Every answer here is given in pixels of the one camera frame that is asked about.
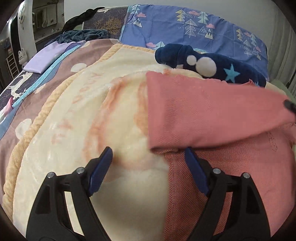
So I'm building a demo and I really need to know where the folded lavender cloth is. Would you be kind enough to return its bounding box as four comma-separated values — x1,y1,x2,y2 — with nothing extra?
23,40,85,74

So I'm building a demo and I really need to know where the cream fleece blanket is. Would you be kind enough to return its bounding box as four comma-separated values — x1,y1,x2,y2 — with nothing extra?
3,44,204,240

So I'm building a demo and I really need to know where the white cat figurine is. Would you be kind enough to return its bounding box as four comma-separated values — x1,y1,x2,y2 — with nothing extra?
18,48,28,65

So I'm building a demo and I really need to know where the blue tree print pillow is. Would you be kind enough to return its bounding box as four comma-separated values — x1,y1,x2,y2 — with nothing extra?
119,4,269,78

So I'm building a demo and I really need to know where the dark floral pillow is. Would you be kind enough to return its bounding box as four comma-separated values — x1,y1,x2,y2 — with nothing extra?
82,6,128,39

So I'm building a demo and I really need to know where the navy star plush blanket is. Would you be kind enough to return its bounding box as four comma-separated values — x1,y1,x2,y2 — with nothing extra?
154,44,267,87

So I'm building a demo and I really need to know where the dark teal fuzzy blanket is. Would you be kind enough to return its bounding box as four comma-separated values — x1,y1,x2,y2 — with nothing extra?
45,29,109,47

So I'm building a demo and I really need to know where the green pillow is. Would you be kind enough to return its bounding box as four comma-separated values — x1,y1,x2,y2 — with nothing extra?
271,80,295,103

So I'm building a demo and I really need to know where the black garment on headboard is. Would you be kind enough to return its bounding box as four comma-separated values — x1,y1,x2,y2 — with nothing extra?
62,6,104,33

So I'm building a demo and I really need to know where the patterned bed sheet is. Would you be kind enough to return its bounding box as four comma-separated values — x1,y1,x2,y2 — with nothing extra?
1,39,119,196

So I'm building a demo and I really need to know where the pink long sleeve shirt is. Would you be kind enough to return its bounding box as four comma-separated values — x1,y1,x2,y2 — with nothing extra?
146,72,295,240

